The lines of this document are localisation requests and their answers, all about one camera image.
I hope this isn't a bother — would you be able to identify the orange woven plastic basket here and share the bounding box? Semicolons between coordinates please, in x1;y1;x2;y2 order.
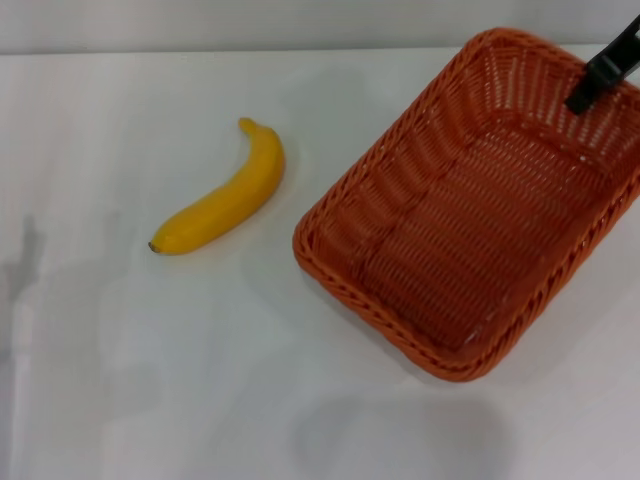
292;27;640;384

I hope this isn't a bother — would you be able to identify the yellow banana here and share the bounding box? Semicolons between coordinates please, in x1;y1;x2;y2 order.
147;117;287;256

